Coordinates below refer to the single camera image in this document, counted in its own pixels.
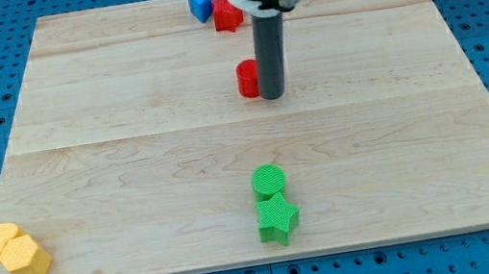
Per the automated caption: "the green cylinder block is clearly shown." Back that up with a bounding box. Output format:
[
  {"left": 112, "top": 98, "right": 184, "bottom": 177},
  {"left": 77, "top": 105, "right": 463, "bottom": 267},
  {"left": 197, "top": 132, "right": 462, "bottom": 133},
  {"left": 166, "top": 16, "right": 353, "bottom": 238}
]
[{"left": 251, "top": 163, "right": 286, "bottom": 201}]

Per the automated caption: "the red cylinder block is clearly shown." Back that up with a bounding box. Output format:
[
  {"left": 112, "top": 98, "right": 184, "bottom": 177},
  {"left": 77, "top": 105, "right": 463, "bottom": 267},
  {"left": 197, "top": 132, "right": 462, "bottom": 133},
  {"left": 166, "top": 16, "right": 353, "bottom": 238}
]
[{"left": 235, "top": 59, "right": 259, "bottom": 98}]

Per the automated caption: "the green star block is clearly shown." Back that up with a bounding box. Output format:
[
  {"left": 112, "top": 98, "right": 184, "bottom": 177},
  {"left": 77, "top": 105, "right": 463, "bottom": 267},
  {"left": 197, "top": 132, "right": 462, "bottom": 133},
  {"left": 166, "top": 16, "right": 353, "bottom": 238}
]
[{"left": 255, "top": 192, "right": 300, "bottom": 246}]

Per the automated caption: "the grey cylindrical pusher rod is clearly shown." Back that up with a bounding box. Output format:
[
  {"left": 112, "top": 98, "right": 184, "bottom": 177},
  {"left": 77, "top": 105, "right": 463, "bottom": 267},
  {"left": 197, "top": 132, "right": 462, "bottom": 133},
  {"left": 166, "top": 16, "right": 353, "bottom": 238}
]
[{"left": 252, "top": 13, "right": 285, "bottom": 100}]

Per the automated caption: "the red star block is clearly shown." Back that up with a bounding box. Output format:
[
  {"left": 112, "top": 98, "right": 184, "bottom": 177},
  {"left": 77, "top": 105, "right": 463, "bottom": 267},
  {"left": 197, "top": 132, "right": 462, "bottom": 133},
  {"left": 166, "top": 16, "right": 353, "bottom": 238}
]
[{"left": 211, "top": 0, "right": 244, "bottom": 33}]

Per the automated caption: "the blue triangle block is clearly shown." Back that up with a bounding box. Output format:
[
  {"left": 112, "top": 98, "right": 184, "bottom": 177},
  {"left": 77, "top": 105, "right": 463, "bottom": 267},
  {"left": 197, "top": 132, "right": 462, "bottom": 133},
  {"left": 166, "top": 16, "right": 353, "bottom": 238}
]
[{"left": 188, "top": 0, "right": 213, "bottom": 24}]

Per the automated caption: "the yellow hexagon block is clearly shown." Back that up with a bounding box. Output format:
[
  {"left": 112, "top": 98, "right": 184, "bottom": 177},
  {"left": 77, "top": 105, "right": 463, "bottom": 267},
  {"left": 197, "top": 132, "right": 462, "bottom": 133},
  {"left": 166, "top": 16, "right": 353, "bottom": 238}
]
[{"left": 0, "top": 235, "right": 52, "bottom": 274}]

